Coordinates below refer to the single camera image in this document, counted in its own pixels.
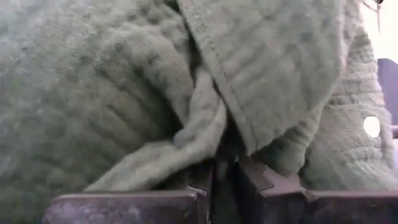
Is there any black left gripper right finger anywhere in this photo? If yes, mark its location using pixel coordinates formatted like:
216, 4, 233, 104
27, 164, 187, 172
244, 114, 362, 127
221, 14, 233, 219
236, 154, 318, 224

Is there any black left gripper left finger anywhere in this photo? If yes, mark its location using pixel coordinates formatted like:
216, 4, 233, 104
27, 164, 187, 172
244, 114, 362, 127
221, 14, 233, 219
186, 160, 215, 224

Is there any green knit cardigan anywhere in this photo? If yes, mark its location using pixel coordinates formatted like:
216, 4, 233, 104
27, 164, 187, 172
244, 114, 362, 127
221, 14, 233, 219
0, 0, 398, 224

